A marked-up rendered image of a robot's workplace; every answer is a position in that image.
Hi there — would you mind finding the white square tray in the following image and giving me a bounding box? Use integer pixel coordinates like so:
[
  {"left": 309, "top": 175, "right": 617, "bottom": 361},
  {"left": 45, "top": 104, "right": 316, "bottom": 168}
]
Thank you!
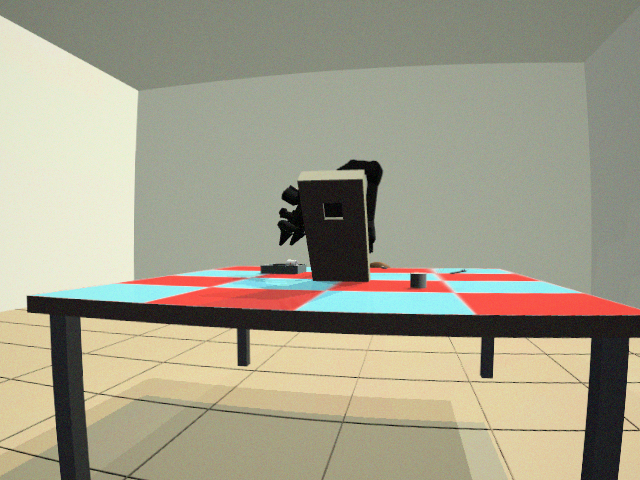
[{"left": 260, "top": 264, "right": 307, "bottom": 274}]

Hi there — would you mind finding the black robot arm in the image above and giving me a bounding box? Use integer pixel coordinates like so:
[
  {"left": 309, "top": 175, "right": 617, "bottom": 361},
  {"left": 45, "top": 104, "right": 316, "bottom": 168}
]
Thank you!
[{"left": 279, "top": 160, "right": 383, "bottom": 254}]

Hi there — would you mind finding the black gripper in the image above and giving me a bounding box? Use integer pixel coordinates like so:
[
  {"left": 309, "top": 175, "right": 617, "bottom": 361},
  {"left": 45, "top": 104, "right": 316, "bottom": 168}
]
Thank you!
[{"left": 277, "top": 208, "right": 306, "bottom": 246}]

